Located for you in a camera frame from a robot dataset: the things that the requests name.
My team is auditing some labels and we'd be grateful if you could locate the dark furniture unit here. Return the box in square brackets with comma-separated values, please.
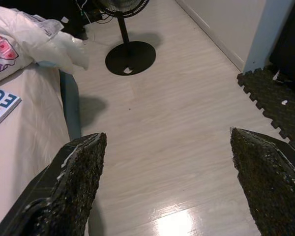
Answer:
[0, 0, 94, 40]

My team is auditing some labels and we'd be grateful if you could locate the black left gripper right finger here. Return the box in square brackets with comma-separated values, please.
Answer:
[230, 126, 295, 236]

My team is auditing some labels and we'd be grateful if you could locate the thin black cable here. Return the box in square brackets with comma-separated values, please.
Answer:
[95, 12, 115, 25]

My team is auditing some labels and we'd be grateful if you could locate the cream cartoon print comforter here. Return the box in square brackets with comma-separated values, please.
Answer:
[0, 4, 90, 86]

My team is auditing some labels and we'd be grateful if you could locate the black pedestal fan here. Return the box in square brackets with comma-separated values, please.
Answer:
[92, 0, 157, 76]

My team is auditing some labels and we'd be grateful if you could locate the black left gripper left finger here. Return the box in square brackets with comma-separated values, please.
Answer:
[0, 132, 108, 236]

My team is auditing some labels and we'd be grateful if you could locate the bed mattress with cream sheet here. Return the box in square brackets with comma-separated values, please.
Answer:
[0, 65, 73, 232]

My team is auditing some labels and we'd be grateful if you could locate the thin white cable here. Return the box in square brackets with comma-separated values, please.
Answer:
[75, 0, 89, 24]

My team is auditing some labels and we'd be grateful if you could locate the black cabinet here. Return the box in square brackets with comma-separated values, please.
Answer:
[268, 0, 295, 95]

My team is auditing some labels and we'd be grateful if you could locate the black foam puzzle mat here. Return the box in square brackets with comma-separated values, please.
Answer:
[236, 65, 295, 156]

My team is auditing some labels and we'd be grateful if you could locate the white book with blue letters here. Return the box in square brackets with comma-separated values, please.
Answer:
[0, 86, 23, 134]

